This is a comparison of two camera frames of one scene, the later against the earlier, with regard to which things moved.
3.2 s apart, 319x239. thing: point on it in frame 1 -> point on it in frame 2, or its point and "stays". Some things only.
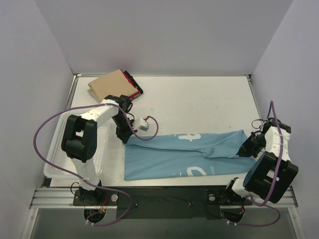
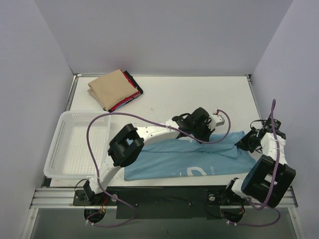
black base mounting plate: [161, 203] stays
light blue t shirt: [170, 156] stays
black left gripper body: [123, 133] -> [204, 132]
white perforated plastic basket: [57, 156] stays
